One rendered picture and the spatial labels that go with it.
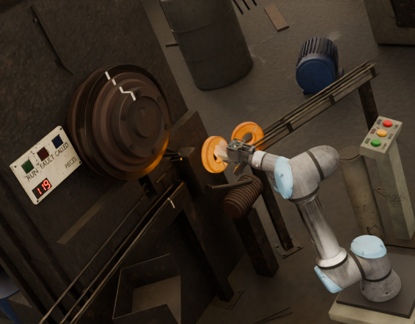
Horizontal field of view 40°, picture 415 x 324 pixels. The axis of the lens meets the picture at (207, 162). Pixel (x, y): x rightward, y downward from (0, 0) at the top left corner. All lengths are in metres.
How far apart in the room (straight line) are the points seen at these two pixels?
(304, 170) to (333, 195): 1.43
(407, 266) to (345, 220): 0.85
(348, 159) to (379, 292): 0.70
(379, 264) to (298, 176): 0.47
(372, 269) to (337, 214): 1.08
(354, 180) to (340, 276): 0.73
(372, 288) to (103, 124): 1.18
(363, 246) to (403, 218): 0.73
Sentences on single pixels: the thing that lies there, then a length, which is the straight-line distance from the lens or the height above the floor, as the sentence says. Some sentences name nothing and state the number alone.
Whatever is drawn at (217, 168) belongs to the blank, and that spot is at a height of 0.78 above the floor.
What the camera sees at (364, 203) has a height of 0.26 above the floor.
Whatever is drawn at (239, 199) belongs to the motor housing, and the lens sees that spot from 2.70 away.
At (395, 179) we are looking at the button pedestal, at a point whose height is 0.38.
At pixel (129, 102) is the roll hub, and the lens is 2.25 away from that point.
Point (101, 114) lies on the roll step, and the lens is 2.24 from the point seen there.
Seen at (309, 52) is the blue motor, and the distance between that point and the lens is 4.40.
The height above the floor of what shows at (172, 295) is 0.60.
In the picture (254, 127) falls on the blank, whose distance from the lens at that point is 2.73.
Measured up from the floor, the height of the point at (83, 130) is 1.21.
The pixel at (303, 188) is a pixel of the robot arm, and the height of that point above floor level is 0.88.
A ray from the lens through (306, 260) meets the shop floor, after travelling 3.04.
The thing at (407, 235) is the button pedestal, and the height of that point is 0.04.
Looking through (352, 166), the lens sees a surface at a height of 0.48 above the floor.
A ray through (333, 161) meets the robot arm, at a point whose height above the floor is 0.90.
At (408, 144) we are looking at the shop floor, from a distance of 3.66.
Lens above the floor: 2.01
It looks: 29 degrees down
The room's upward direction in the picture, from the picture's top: 24 degrees counter-clockwise
